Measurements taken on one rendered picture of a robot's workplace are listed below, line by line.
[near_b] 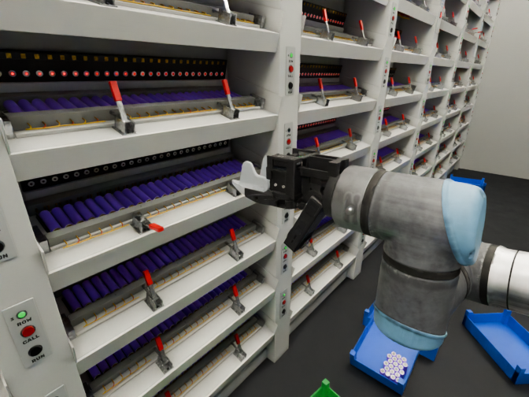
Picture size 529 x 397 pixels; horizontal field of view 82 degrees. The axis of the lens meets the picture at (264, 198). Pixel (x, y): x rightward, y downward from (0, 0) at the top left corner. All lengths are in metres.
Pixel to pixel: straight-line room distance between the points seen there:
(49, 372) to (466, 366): 1.39
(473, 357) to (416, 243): 1.26
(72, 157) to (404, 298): 0.53
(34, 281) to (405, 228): 0.56
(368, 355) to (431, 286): 1.03
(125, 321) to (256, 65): 0.72
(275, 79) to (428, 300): 0.66
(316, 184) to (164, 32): 0.40
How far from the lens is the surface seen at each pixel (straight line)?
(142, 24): 0.63
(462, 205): 0.38
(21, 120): 0.62
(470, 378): 1.54
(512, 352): 1.73
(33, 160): 0.57
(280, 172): 0.46
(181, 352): 0.95
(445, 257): 0.40
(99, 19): 0.60
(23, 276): 0.62
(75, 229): 0.66
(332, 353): 1.43
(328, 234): 1.45
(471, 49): 3.54
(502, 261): 0.54
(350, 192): 0.40
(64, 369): 0.74
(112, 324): 0.78
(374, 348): 1.44
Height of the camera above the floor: 1.06
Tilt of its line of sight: 22 degrees down
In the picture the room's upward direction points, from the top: straight up
